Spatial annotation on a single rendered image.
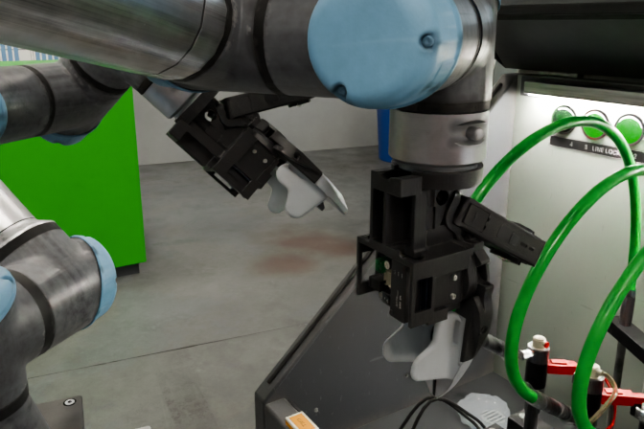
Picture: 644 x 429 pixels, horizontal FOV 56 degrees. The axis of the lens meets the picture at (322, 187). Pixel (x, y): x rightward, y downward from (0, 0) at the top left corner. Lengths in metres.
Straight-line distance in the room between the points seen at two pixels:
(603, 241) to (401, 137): 0.72
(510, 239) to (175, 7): 0.33
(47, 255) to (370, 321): 0.55
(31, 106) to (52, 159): 3.09
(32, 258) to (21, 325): 0.10
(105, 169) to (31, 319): 3.06
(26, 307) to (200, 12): 0.50
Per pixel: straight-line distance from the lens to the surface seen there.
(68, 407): 0.94
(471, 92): 0.45
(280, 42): 0.37
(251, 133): 0.68
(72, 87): 0.70
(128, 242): 3.96
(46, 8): 0.28
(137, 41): 0.33
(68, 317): 0.82
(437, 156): 0.45
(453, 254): 0.47
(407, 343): 0.55
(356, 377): 1.13
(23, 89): 0.66
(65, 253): 0.85
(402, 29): 0.32
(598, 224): 1.13
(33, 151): 3.73
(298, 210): 0.68
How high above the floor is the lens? 1.54
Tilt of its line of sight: 15 degrees down
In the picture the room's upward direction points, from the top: straight up
